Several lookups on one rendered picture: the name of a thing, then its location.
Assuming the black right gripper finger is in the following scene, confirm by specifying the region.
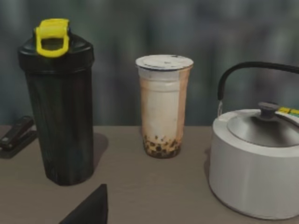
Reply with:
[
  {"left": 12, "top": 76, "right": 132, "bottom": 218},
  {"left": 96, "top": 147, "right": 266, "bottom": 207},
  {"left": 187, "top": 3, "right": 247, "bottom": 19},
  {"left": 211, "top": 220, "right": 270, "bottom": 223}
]
[{"left": 58, "top": 183, "right": 108, "bottom": 224}]

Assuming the black shaker bottle yellow cap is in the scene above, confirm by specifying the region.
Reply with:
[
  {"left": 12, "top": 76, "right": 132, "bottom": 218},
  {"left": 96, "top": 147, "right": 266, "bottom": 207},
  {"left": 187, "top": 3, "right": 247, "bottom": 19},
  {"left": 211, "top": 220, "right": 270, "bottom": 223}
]
[{"left": 18, "top": 18, "right": 95, "bottom": 187}]

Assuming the black stapler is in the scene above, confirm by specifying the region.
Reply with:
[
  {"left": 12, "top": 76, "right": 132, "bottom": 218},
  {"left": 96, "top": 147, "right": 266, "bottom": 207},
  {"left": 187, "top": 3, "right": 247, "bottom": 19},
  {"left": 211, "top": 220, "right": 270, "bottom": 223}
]
[{"left": 0, "top": 116, "right": 37, "bottom": 159}]

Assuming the bubble milk tea cup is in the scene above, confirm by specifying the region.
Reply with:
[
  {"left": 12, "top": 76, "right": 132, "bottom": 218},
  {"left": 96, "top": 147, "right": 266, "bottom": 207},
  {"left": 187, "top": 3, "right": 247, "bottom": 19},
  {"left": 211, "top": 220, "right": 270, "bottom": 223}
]
[{"left": 135, "top": 55, "right": 194, "bottom": 159}]

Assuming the colourful cube behind kettle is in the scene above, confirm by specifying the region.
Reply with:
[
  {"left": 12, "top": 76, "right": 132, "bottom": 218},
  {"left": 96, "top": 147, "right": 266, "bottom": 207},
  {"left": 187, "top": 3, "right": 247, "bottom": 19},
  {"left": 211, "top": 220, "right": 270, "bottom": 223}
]
[{"left": 276, "top": 106, "right": 299, "bottom": 118}]

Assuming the silver kettle black handle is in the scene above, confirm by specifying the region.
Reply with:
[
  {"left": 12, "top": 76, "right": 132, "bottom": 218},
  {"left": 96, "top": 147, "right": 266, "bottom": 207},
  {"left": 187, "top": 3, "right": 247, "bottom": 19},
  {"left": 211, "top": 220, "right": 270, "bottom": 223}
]
[{"left": 209, "top": 61, "right": 299, "bottom": 220}]

